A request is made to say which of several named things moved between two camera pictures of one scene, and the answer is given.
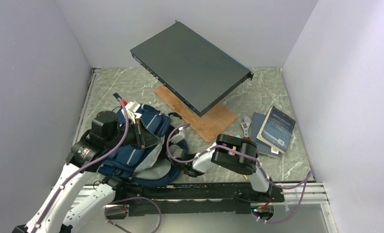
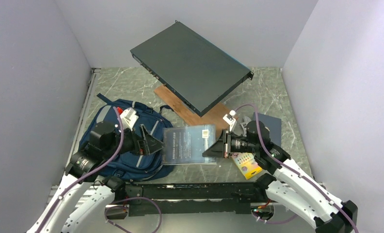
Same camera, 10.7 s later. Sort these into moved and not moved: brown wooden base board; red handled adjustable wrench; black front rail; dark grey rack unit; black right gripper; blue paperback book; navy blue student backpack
Moved: navy blue student backpack; black right gripper; blue paperback book
Not moved: black front rail; brown wooden base board; dark grey rack unit; red handled adjustable wrench
